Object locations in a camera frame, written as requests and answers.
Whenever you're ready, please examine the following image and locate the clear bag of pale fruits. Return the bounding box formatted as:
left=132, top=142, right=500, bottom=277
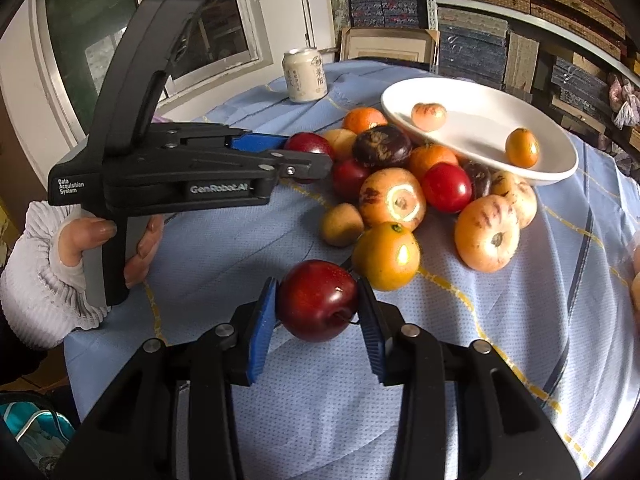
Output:
left=627, top=232, right=640, bottom=316

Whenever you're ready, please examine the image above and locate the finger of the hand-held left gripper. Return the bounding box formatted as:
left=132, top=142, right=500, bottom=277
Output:
left=252, top=150, right=334, bottom=183
left=227, top=130, right=292, bottom=155

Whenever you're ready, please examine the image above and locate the striped yellow-orange fruit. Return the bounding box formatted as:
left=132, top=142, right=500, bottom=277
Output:
left=454, top=194, right=521, bottom=273

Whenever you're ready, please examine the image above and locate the yellow-orange round fruit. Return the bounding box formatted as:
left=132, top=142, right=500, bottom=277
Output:
left=351, top=221, right=422, bottom=292

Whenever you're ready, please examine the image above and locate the white framed window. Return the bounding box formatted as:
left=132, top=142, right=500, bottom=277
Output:
left=27, top=0, right=326, bottom=133

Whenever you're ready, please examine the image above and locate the shelf of stacked boxes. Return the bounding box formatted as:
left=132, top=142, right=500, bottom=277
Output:
left=342, top=0, right=640, bottom=161

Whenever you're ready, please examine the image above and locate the dark red apple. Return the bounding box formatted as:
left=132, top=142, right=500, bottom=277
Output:
left=276, top=260, right=359, bottom=343
left=283, top=131, right=336, bottom=185

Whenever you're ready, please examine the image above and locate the red tomato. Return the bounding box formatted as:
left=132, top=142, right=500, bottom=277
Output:
left=421, top=162, right=473, bottom=214
left=332, top=158, right=372, bottom=201

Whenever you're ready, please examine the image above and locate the pale yellow fruit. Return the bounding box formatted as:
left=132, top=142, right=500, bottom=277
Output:
left=320, top=128, right=358, bottom=161

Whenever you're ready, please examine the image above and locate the pink crumpled cloth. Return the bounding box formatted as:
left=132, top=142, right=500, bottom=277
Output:
left=607, top=72, right=640, bottom=131

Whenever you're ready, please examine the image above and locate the orange tangerine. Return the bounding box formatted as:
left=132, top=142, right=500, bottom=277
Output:
left=407, top=143, right=460, bottom=181
left=341, top=107, right=389, bottom=135

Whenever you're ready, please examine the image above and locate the small orange kumquat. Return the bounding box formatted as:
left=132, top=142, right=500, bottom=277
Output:
left=505, top=127, right=541, bottom=169

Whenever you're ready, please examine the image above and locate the white metal shelf unit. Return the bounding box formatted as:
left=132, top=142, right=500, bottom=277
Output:
left=420, top=0, right=640, bottom=181

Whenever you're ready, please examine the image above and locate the white drink can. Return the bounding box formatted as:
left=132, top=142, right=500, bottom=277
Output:
left=281, top=47, right=329, bottom=104

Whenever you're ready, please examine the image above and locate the person's left forearm white sleeve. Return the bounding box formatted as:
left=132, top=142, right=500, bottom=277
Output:
left=0, top=201, right=108, bottom=351

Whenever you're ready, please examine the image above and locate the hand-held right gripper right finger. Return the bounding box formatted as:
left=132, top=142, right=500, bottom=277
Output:
left=352, top=276, right=583, bottom=480

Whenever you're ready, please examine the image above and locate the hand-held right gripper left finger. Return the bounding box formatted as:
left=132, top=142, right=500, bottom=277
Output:
left=52, top=276, right=281, bottom=480

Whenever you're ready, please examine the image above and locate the person's left hand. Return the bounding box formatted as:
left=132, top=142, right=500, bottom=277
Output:
left=59, top=214, right=166, bottom=288

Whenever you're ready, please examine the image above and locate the teal backpack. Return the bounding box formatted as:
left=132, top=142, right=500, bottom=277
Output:
left=0, top=390, right=76, bottom=476

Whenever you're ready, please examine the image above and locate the dark purple mangosteen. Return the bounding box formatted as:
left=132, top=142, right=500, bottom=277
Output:
left=352, top=125, right=413, bottom=169

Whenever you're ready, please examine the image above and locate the white oval plate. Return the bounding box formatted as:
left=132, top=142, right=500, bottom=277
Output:
left=380, top=77, right=579, bottom=187

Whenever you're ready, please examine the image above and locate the light blue checked tablecloth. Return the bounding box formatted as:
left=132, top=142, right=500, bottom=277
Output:
left=62, top=60, right=640, bottom=480

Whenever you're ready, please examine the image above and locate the peach-coloured round fruit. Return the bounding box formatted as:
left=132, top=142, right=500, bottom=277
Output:
left=358, top=166, right=427, bottom=232

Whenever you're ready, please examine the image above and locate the small tan fruit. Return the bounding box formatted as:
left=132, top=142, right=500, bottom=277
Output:
left=320, top=203, right=365, bottom=248

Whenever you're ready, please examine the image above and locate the small dark purple fruit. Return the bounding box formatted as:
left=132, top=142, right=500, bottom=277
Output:
left=462, top=161, right=493, bottom=201

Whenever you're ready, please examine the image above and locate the green marbled panel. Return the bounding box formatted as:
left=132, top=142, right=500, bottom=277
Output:
left=326, top=0, right=352, bottom=56

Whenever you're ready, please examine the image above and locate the small peach-coloured fruit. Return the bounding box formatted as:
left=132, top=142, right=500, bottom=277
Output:
left=411, top=102, right=447, bottom=132

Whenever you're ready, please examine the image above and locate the pale striped fruit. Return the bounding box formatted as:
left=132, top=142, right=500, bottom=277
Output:
left=490, top=170, right=538, bottom=230

